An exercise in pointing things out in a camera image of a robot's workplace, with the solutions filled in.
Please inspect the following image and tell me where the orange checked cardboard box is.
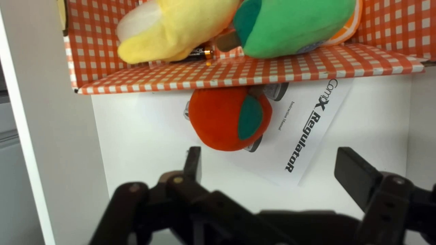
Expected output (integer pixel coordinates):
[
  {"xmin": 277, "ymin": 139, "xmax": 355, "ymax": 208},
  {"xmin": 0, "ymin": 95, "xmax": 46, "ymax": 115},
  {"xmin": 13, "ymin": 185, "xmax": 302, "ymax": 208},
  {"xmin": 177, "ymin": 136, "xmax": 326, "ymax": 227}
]
[{"xmin": 63, "ymin": 0, "xmax": 436, "ymax": 95}]

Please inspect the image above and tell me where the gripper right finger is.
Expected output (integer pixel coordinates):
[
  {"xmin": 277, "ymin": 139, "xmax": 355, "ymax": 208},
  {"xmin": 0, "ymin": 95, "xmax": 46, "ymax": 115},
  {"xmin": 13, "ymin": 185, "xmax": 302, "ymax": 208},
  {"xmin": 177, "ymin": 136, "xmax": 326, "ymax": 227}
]
[{"xmin": 334, "ymin": 147, "xmax": 436, "ymax": 245}]

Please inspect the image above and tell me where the black and gold battery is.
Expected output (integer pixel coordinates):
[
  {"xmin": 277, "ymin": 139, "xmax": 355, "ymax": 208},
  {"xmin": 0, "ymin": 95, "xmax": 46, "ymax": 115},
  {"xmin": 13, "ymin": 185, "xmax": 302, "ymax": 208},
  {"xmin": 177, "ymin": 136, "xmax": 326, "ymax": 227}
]
[{"xmin": 170, "ymin": 47, "xmax": 215, "ymax": 64}]

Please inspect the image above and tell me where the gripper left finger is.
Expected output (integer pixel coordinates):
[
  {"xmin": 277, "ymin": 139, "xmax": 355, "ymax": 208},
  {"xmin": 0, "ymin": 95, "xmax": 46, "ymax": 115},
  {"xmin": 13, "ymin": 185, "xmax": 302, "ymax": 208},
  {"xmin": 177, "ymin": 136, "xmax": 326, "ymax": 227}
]
[{"xmin": 89, "ymin": 147, "xmax": 291, "ymax": 245}]

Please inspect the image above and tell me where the yellow banana plush toy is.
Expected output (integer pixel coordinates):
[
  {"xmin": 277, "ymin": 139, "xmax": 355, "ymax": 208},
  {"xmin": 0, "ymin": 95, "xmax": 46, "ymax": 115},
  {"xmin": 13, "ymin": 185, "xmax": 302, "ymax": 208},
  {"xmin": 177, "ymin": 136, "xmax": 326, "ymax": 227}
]
[{"xmin": 116, "ymin": 0, "xmax": 242, "ymax": 65}]

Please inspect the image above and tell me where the white drawer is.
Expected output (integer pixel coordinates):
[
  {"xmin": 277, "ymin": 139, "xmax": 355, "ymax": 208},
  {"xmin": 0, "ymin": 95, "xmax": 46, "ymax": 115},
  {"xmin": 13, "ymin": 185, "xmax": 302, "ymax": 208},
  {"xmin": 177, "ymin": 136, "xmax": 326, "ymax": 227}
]
[{"xmin": 0, "ymin": 0, "xmax": 436, "ymax": 245}]

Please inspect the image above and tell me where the red tomato plush toy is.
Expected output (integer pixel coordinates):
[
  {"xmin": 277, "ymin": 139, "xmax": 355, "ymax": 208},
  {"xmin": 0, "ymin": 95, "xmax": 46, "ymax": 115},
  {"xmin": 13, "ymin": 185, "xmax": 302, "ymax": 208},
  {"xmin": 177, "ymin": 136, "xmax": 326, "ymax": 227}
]
[{"xmin": 188, "ymin": 86, "xmax": 273, "ymax": 152}]

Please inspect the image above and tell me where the white instruction booklet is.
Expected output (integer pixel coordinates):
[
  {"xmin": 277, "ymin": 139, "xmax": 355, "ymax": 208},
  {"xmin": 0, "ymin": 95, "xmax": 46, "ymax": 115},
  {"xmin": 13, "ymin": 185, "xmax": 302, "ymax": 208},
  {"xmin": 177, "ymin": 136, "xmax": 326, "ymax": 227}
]
[{"xmin": 238, "ymin": 78, "xmax": 355, "ymax": 187}]

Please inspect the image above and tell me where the orange slice plush toy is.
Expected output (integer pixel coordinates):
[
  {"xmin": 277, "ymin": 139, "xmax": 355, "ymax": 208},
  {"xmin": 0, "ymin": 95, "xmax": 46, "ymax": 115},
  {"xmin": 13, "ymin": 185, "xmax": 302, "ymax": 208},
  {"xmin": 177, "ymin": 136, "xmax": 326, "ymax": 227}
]
[{"xmin": 322, "ymin": 0, "xmax": 363, "ymax": 47}]

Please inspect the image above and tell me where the green popsicle plush toy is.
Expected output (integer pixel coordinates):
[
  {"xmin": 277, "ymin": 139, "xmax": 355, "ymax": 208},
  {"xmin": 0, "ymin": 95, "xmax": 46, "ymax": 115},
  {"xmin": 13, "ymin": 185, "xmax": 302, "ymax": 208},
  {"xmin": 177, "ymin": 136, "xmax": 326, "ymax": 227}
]
[{"xmin": 215, "ymin": 0, "xmax": 357, "ymax": 59}]

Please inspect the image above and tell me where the grey and black small device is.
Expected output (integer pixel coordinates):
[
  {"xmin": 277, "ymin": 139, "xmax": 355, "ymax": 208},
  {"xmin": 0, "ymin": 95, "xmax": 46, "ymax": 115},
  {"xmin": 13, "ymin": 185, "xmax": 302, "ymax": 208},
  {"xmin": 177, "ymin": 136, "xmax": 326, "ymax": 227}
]
[{"xmin": 184, "ymin": 83, "xmax": 290, "ymax": 153}]

